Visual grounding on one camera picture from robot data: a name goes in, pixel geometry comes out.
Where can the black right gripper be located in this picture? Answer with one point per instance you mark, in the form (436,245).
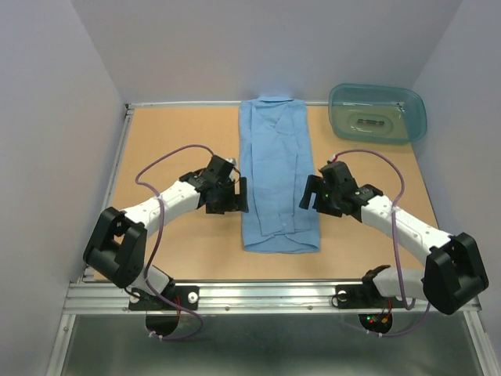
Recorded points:
(312,186)

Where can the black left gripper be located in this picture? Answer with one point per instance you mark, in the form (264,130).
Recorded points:
(237,203)

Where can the light blue shirt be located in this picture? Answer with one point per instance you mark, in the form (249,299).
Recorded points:
(276,159)

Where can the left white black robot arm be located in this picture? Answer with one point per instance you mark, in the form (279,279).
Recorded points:
(116,249)

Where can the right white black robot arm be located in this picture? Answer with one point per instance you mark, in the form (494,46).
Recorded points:
(453,271)

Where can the teal plastic bin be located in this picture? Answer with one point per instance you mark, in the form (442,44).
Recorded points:
(377,114)

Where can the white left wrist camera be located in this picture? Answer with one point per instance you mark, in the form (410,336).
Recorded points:
(232,161)

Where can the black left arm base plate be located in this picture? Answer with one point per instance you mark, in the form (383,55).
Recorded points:
(186,296)

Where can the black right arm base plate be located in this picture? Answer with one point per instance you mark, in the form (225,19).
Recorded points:
(361,296)

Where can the aluminium left side rail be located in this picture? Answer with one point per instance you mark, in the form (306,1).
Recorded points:
(129,113)

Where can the aluminium rail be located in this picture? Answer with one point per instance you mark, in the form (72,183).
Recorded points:
(219,297)
(129,113)

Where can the aluminium front rail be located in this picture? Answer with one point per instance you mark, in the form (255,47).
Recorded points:
(219,297)

